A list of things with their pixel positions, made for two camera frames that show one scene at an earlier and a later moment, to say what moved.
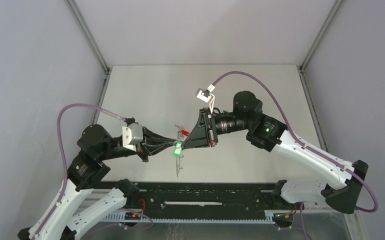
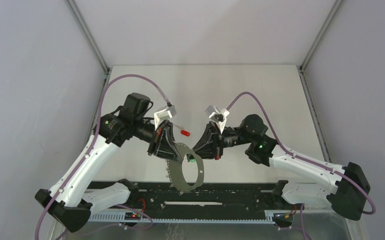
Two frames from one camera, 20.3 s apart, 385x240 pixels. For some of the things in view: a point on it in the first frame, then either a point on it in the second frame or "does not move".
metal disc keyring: x=179 y=136 to x=175 y=172
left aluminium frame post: x=73 y=7 does not move
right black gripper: x=201 y=135 to x=210 y=145
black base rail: x=202 y=196 does not move
